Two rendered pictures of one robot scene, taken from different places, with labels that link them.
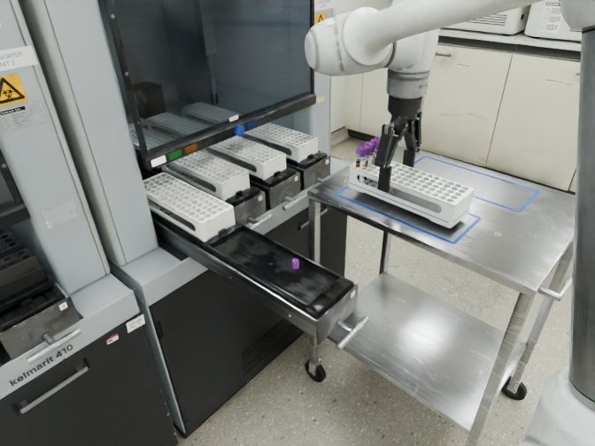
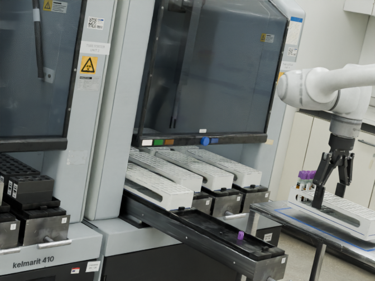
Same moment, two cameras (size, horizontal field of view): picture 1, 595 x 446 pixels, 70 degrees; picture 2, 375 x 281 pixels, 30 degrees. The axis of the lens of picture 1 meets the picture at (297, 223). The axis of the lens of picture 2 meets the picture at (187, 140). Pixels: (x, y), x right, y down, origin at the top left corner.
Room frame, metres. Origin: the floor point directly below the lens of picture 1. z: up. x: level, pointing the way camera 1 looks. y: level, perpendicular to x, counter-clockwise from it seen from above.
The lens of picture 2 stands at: (-1.11, 0.17, 1.42)
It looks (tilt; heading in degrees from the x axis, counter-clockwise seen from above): 12 degrees down; 1
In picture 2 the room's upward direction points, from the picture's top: 11 degrees clockwise
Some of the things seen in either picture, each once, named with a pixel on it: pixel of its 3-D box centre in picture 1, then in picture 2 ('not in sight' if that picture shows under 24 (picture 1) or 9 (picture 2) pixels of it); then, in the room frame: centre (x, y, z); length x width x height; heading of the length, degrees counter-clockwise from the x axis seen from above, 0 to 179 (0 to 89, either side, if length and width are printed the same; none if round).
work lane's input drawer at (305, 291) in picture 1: (231, 249); (185, 224); (0.82, 0.16, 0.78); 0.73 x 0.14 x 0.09; 48
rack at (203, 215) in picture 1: (182, 205); (147, 187); (0.94, 0.29, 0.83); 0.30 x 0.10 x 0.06; 48
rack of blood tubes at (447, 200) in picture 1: (406, 188); (335, 211); (0.94, -0.28, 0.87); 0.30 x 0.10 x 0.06; 46
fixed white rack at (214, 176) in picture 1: (203, 173); (159, 173); (1.13, 0.27, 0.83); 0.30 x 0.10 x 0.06; 48
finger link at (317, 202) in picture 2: (384, 178); (318, 197); (0.92, -0.22, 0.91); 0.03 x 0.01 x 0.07; 45
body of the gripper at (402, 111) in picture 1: (403, 114); (339, 150); (0.96, -0.25, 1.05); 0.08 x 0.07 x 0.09; 135
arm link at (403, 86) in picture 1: (406, 82); (345, 126); (0.96, -0.25, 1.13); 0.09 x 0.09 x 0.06
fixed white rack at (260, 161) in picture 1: (242, 155); (192, 171); (1.24, 0.17, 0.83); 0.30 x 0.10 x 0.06; 48
